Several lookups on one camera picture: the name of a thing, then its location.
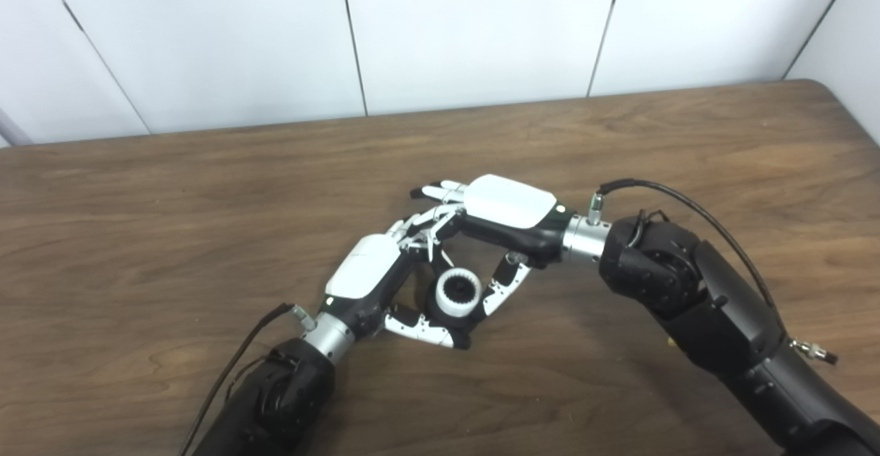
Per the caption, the grey wall corner strip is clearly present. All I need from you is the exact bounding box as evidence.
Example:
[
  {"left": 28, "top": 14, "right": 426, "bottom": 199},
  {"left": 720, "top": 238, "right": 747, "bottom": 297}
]
[{"left": 0, "top": 109, "right": 32, "bottom": 148}]

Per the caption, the white plastic ring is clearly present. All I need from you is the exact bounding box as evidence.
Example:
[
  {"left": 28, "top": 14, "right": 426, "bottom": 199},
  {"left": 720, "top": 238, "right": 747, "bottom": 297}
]
[{"left": 435, "top": 268, "right": 485, "bottom": 318}]

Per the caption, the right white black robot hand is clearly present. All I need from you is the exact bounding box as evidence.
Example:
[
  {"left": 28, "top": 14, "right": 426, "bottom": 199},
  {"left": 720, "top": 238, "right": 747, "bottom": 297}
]
[{"left": 410, "top": 174, "right": 577, "bottom": 317}]

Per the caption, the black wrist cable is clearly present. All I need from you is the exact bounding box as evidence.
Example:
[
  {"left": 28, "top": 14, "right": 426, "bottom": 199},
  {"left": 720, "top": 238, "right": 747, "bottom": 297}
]
[
  {"left": 179, "top": 303, "right": 317, "bottom": 456},
  {"left": 588, "top": 179, "right": 839, "bottom": 366}
]

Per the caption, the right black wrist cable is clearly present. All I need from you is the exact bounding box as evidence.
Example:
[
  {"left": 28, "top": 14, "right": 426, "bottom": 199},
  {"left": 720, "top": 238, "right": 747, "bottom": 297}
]
[{"left": 588, "top": 179, "right": 839, "bottom": 366}]

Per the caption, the round black plastic part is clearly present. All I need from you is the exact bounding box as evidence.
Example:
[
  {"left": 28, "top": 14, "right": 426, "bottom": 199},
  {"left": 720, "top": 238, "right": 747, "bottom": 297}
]
[{"left": 421, "top": 270, "right": 483, "bottom": 336}]

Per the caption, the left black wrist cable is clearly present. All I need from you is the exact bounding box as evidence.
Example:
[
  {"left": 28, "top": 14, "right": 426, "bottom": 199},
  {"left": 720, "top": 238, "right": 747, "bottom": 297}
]
[{"left": 179, "top": 303, "right": 317, "bottom": 456}]

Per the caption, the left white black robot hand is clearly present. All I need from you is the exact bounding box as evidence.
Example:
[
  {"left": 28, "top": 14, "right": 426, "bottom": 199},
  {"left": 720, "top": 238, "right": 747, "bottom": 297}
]
[{"left": 320, "top": 212, "right": 475, "bottom": 350}]

